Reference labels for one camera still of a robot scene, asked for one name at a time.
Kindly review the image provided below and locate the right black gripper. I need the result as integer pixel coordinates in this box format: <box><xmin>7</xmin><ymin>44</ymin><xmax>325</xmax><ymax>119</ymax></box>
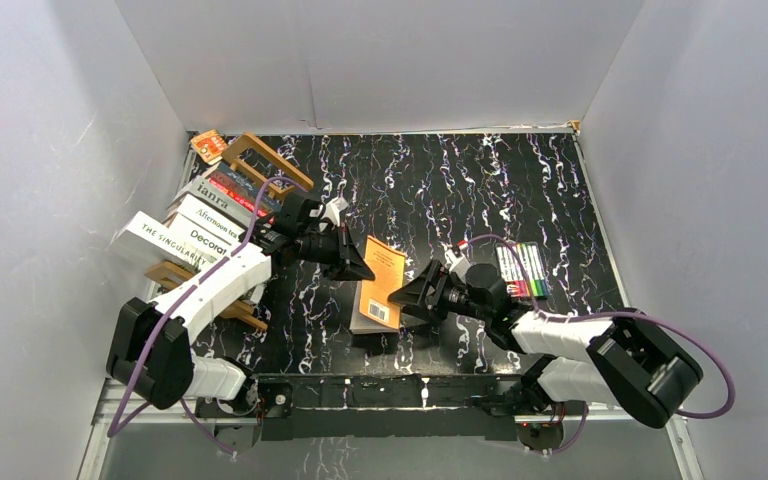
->
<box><xmin>388</xmin><ymin>259</ymin><xmax>490</xmax><ymax>325</ymax></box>

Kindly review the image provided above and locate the orange paperback book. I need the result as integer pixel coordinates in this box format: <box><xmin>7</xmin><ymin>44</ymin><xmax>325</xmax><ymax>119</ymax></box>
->
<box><xmin>349</xmin><ymin>235</ymin><xmax>406</xmax><ymax>335</ymax></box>

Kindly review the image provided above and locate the floral patterned book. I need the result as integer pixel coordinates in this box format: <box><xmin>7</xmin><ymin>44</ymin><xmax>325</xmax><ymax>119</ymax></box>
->
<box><xmin>218</xmin><ymin>162</ymin><xmax>281</xmax><ymax>211</ymax></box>

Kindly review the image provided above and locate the white Afternoon tea book box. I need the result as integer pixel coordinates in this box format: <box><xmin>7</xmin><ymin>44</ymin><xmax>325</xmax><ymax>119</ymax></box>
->
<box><xmin>168</xmin><ymin>194</ymin><xmax>243</xmax><ymax>246</ymax></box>

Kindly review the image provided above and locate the red comic treehouse book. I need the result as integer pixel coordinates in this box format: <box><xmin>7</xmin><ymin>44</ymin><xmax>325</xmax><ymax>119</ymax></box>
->
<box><xmin>206</xmin><ymin>172</ymin><xmax>272</xmax><ymax>218</ymax></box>

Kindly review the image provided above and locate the brown Decorate Furniture book box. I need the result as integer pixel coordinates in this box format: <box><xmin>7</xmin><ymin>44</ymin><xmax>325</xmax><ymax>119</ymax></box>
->
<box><xmin>163</xmin><ymin>213</ymin><xmax>230</xmax><ymax>259</ymax></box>

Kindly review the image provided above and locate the grey book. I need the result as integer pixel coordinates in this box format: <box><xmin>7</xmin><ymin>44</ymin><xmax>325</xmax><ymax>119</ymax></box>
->
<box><xmin>168</xmin><ymin>177</ymin><xmax>252</xmax><ymax>226</ymax></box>

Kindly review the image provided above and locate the white palm leaf book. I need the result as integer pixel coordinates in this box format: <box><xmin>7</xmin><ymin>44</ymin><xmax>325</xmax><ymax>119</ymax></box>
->
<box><xmin>110</xmin><ymin>211</ymin><xmax>217</xmax><ymax>273</ymax></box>

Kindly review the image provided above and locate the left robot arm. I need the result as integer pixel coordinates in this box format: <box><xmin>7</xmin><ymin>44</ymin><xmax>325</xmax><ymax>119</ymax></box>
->
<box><xmin>106</xmin><ymin>192</ymin><xmax>375</xmax><ymax>416</ymax></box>

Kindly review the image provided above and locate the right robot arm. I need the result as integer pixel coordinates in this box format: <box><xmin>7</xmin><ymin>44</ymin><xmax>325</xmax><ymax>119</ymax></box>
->
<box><xmin>388</xmin><ymin>260</ymin><xmax>703</xmax><ymax>428</ymax></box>

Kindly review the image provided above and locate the coloured marker pen pack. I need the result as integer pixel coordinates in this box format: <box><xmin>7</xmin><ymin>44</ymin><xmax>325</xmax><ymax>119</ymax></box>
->
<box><xmin>496</xmin><ymin>242</ymin><xmax>550</xmax><ymax>300</ymax></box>

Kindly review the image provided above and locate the wooden book rack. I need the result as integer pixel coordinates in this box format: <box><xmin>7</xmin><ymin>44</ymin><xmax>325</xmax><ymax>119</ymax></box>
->
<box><xmin>145</xmin><ymin>132</ymin><xmax>314</xmax><ymax>331</ymax></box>

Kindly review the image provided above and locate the small orange card pack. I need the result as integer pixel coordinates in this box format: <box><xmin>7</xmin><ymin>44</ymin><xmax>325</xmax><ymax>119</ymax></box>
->
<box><xmin>190</xmin><ymin>129</ymin><xmax>228</xmax><ymax>166</ymax></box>

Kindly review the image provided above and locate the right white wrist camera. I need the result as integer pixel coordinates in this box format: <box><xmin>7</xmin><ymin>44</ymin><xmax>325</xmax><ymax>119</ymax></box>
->
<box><xmin>444</xmin><ymin>241</ymin><xmax>471</xmax><ymax>276</ymax></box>

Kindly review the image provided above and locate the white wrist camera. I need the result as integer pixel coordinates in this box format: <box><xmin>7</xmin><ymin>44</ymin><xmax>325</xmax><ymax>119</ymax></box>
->
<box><xmin>319</xmin><ymin>197</ymin><xmax>348</xmax><ymax>232</ymax></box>
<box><xmin>444</xmin><ymin>241</ymin><xmax>471</xmax><ymax>276</ymax></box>

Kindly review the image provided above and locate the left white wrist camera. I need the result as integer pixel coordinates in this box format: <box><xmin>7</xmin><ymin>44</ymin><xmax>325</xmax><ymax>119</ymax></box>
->
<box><xmin>319</xmin><ymin>197</ymin><xmax>348</xmax><ymax>232</ymax></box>

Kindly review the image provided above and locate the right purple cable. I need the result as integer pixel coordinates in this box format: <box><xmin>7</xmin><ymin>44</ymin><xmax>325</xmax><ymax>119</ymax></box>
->
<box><xmin>463</xmin><ymin>233</ymin><xmax>736</xmax><ymax>456</ymax></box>

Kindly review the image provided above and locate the aluminium front rail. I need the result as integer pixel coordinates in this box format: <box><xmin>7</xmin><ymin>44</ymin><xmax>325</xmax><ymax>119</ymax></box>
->
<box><xmin>92</xmin><ymin>374</ymin><xmax>687</xmax><ymax>439</ymax></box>

